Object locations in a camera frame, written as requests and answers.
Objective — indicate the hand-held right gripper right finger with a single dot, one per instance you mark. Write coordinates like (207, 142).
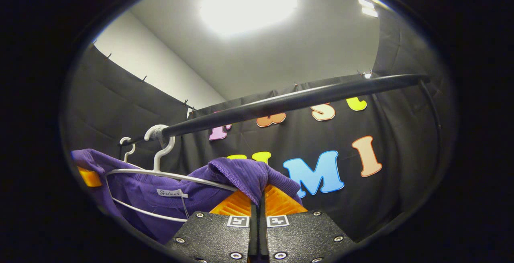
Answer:
(301, 237)

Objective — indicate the large ceiling light panel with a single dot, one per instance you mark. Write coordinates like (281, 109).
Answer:
(247, 4)

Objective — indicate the black metal clothes rack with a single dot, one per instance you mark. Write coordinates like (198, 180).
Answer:
(301, 98)

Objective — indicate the black backdrop cloth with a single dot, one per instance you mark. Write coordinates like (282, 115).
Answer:
(120, 106)

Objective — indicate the white plastic clothes hanger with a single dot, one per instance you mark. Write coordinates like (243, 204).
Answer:
(132, 147)
(155, 162)

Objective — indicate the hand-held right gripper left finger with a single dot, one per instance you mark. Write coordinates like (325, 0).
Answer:
(217, 239)

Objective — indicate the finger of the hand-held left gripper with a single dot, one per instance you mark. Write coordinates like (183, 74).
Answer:
(90, 178)

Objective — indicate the square ceiling light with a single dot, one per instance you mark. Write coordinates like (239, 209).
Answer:
(367, 8)

